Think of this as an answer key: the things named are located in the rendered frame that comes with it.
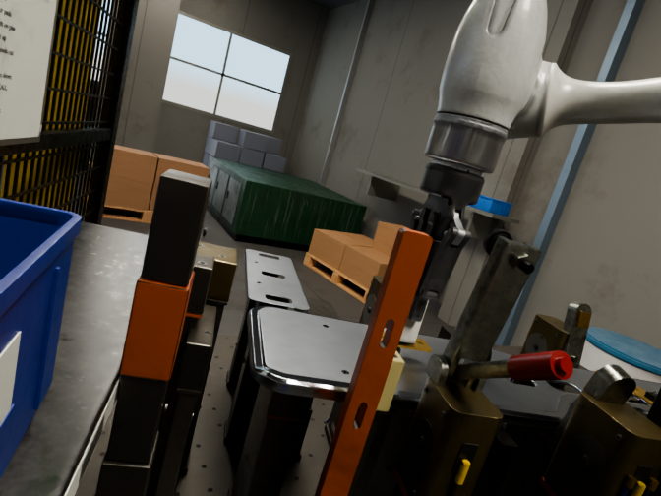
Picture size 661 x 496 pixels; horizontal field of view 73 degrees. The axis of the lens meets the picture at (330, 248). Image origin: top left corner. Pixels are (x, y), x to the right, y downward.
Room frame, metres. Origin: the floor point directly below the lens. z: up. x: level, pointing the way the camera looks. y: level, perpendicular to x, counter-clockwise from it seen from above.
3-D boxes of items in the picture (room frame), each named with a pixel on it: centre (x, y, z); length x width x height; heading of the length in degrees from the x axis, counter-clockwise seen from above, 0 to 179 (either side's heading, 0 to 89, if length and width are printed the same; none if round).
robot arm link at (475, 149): (0.58, -0.13, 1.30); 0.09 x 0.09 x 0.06
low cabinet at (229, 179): (5.87, 0.81, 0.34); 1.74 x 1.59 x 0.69; 30
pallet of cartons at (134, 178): (4.78, 2.12, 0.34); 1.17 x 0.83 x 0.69; 121
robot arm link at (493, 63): (0.60, -0.13, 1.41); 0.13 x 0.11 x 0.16; 158
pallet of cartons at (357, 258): (4.49, -0.39, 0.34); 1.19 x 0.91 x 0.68; 30
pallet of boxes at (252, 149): (7.35, 1.74, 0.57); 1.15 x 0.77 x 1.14; 120
